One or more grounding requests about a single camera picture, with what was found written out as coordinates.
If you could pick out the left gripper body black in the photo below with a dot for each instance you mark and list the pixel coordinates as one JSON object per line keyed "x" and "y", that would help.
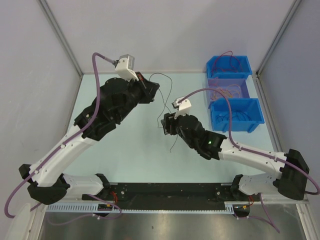
{"x": 137, "y": 92}

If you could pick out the middle lavender bin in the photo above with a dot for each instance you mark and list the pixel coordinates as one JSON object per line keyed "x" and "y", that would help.
{"x": 231, "y": 87}

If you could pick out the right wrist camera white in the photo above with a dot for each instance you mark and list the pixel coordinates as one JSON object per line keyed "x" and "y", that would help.
{"x": 183, "y": 108}

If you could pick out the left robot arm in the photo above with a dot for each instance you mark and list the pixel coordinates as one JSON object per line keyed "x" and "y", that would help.
{"x": 48, "y": 183}

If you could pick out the blue bin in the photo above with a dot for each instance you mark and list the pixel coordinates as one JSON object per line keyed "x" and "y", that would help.
{"x": 245, "y": 114}
{"x": 228, "y": 67}

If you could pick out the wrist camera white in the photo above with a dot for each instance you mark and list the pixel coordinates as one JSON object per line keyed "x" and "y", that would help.
{"x": 183, "y": 108}
{"x": 125, "y": 68}

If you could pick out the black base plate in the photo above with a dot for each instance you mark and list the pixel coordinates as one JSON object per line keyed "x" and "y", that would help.
{"x": 173, "y": 196}

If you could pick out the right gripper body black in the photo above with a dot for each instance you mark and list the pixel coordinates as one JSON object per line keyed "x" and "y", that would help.
{"x": 169, "y": 120}

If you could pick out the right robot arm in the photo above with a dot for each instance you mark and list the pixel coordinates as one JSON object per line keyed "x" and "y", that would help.
{"x": 285, "y": 173}

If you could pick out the white cable duct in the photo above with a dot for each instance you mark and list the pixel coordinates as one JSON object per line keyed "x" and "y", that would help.
{"x": 102, "y": 208}

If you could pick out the near blue bin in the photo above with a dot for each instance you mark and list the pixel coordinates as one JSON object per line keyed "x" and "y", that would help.
{"x": 245, "y": 114}

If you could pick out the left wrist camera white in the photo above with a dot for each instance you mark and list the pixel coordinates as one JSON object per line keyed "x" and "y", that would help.
{"x": 125, "y": 68}

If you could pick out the far blue bin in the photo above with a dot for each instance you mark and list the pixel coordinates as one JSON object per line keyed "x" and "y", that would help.
{"x": 228, "y": 67}

